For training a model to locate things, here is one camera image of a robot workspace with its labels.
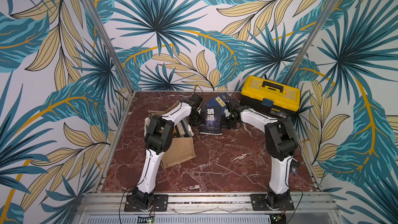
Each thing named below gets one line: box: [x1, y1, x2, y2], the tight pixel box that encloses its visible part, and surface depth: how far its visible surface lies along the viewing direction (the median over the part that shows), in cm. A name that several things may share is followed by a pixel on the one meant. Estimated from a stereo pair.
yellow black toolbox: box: [240, 75, 301, 119], surface depth 100 cm
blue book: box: [204, 92, 231, 108], surface depth 112 cm
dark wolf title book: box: [199, 105, 223, 136], surface depth 102 cm
